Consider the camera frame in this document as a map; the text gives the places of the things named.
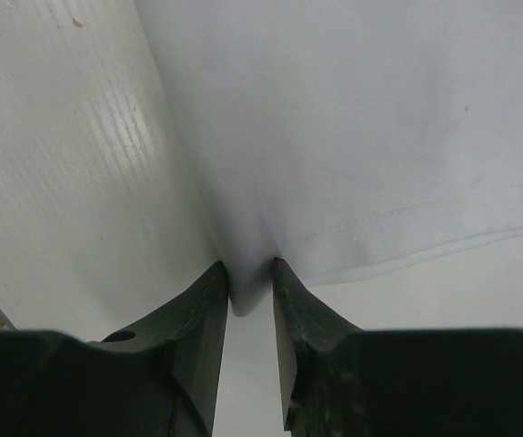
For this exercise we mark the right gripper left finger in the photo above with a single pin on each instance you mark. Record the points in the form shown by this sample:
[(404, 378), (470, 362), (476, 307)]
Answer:
[(155, 377)]

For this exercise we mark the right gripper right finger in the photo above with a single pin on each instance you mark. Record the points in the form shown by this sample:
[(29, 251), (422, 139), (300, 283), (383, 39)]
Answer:
[(339, 380)]

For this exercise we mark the white fabric skirt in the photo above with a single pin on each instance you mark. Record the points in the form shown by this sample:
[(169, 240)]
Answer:
[(350, 138)]

